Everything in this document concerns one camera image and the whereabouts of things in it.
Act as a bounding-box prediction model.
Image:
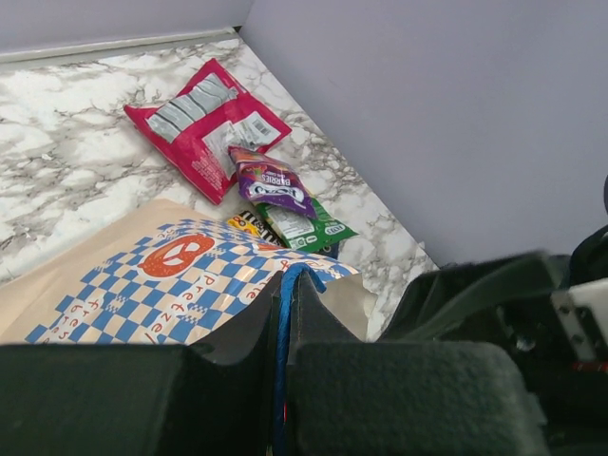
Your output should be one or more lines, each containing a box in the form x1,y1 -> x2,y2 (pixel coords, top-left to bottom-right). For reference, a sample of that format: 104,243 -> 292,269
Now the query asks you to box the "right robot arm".
380,227 -> 607,428

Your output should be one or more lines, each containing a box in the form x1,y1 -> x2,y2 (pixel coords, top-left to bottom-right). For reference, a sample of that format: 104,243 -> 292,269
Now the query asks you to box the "blue Kettle chips bag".
319,242 -> 340,259

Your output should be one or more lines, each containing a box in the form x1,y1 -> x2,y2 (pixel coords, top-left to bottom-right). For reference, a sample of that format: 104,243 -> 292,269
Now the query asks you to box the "green snack pack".
256,199 -> 356,253

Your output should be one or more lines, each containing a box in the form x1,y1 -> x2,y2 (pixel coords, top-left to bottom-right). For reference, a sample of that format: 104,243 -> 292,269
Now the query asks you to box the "purple chocolate bar pack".
228,146 -> 317,219

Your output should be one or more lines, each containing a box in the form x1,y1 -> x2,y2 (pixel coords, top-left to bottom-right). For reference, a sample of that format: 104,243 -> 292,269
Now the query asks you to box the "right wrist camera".
551,278 -> 607,373

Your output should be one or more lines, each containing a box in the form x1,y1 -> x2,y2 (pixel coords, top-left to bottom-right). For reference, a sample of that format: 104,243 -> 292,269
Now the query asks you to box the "blue checkered paper bag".
0,198 -> 379,456

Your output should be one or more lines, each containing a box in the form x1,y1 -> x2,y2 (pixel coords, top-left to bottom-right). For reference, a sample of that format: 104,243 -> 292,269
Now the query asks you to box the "yellow M&M candy pack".
226,210 -> 286,251

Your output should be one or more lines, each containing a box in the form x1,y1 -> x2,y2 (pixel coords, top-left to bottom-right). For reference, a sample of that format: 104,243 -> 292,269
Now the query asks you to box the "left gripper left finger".
1,280 -> 278,455

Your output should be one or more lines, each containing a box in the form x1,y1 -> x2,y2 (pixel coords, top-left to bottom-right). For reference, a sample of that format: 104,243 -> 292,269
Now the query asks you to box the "pink snack bag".
123,59 -> 292,205

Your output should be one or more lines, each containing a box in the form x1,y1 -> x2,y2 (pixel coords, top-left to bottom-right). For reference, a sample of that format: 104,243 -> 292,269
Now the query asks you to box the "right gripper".
382,252 -> 607,428

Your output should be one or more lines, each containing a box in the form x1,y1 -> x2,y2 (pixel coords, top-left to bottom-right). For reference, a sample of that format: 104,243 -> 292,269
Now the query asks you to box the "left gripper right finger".
287,273 -> 546,455

